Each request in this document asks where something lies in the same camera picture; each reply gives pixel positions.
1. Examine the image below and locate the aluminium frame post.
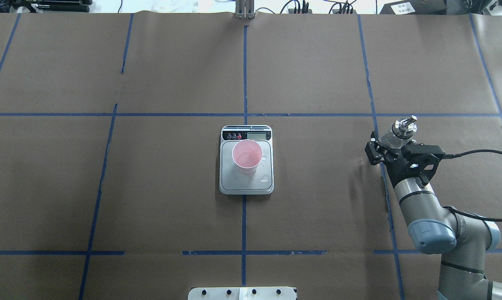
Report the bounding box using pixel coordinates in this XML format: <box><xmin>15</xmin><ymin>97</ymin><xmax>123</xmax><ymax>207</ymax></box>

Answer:
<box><xmin>234</xmin><ymin>0</ymin><xmax>256</xmax><ymax>20</ymax></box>

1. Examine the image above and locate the glass sauce bottle steel cap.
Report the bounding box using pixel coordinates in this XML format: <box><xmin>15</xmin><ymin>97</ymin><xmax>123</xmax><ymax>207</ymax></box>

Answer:
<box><xmin>379</xmin><ymin>115</ymin><xmax>418</xmax><ymax>149</ymax></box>

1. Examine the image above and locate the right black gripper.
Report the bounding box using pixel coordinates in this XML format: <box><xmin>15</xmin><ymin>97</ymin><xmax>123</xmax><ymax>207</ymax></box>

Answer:
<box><xmin>365</xmin><ymin>131</ymin><xmax>439</xmax><ymax>188</ymax></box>

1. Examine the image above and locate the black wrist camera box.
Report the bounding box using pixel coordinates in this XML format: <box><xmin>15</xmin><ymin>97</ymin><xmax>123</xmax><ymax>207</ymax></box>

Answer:
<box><xmin>401</xmin><ymin>144</ymin><xmax>446</xmax><ymax>161</ymax></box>

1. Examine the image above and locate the pink paper cup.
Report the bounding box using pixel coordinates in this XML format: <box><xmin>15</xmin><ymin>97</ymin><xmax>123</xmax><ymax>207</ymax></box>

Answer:
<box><xmin>231</xmin><ymin>139</ymin><xmax>263</xmax><ymax>174</ymax></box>

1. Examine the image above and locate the silver digital kitchen scale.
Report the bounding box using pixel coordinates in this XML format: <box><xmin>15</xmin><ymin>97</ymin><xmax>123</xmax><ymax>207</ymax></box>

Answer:
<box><xmin>219</xmin><ymin>125</ymin><xmax>275</xmax><ymax>195</ymax></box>

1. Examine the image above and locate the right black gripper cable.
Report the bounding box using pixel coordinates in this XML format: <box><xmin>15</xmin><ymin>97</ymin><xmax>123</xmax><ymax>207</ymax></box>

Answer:
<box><xmin>442</xmin><ymin>149</ymin><xmax>502</xmax><ymax>221</ymax></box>

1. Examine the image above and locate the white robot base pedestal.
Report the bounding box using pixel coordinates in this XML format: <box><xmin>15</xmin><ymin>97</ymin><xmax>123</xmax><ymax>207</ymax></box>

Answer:
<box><xmin>187</xmin><ymin>286</ymin><xmax>298</xmax><ymax>300</ymax></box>

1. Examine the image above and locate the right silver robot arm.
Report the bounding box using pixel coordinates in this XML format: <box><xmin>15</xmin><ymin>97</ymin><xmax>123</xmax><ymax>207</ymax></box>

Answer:
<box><xmin>365</xmin><ymin>132</ymin><xmax>502</xmax><ymax>300</ymax></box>

